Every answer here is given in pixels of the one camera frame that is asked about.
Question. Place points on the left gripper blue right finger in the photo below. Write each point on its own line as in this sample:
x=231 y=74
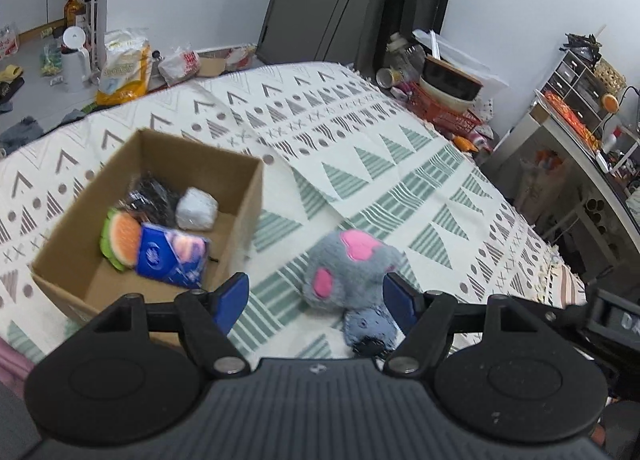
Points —
x=403 y=301

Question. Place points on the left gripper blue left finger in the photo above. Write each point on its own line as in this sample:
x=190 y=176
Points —
x=229 y=301

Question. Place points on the blue denim soft toy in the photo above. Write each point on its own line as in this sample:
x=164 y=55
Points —
x=370 y=332

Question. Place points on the grey plush toy pink patches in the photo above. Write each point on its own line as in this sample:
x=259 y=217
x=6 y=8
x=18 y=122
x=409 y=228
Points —
x=346 y=269

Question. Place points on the white wrapped soft bundle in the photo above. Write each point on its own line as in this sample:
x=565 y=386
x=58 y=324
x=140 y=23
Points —
x=196 y=210

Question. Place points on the blue tissue packet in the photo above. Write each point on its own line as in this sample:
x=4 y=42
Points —
x=172 y=256

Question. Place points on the brown cardboard box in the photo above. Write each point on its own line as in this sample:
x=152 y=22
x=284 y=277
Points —
x=71 y=269

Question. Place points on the white desk shelf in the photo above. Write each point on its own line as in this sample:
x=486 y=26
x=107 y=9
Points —
x=572 y=204

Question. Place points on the black sparkly pouch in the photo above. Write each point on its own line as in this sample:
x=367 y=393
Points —
x=150 y=200

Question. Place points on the watermelon slice plush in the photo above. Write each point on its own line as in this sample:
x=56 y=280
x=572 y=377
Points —
x=120 y=239

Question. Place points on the patterned white green blanket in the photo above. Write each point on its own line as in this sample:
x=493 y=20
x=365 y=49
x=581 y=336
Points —
x=336 y=152

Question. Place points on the red plastic basket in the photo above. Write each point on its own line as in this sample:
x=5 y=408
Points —
x=430 y=110

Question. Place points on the black white bowl stack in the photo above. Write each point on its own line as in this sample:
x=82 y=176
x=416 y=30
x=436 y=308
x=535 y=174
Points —
x=449 y=86

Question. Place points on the tin can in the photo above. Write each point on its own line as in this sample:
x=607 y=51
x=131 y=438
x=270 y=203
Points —
x=387 y=78

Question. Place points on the pink bed sheet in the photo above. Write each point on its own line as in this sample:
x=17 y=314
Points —
x=14 y=369

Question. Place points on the white drawer organizer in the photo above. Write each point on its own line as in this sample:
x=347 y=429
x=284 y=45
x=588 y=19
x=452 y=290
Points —
x=580 y=89

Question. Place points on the white red plastic bag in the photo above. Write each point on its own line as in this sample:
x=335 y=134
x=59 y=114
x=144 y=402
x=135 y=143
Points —
x=179 y=66

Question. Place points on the yellow white large bag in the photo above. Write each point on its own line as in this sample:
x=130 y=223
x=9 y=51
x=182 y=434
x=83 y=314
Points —
x=126 y=71

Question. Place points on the white electric kettle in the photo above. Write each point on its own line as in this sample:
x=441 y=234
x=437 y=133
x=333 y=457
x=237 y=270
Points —
x=76 y=67

